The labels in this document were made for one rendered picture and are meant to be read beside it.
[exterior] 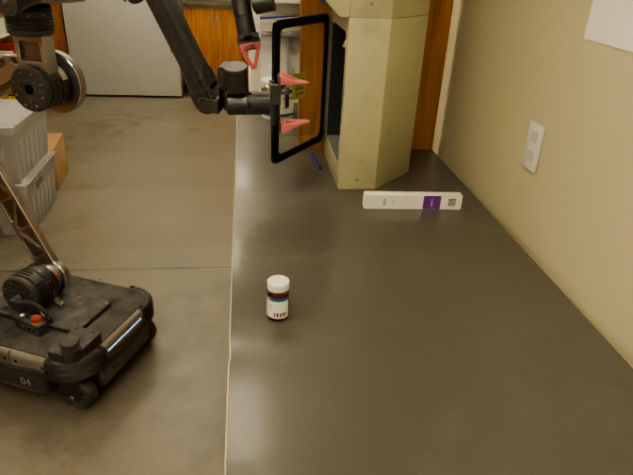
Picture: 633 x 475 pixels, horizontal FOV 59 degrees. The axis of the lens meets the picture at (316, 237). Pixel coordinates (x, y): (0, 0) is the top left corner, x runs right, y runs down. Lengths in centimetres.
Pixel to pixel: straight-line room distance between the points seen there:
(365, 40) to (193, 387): 147
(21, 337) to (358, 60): 157
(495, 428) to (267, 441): 34
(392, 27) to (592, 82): 53
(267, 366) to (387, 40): 93
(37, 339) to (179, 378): 55
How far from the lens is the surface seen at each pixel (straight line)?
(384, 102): 159
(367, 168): 163
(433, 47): 199
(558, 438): 94
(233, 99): 142
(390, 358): 100
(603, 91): 126
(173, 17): 141
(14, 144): 343
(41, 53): 197
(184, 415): 224
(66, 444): 224
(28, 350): 229
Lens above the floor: 156
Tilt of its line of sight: 27 degrees down
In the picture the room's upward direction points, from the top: 3 degrees clockwise
